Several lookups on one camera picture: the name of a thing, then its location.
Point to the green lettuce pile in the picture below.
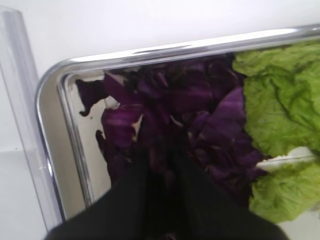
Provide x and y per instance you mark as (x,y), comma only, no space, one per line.
(282,103)

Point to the purple cabbage pile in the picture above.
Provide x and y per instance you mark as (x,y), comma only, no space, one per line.
(195,104)

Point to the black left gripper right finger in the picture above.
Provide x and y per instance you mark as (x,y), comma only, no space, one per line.
(206,212)

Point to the metal serving tray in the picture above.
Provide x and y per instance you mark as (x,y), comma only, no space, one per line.
(74,161)

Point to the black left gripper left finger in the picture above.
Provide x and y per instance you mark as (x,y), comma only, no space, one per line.
(135,208)

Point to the left clear acrylic divider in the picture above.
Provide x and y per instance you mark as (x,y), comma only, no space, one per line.
(21,81)

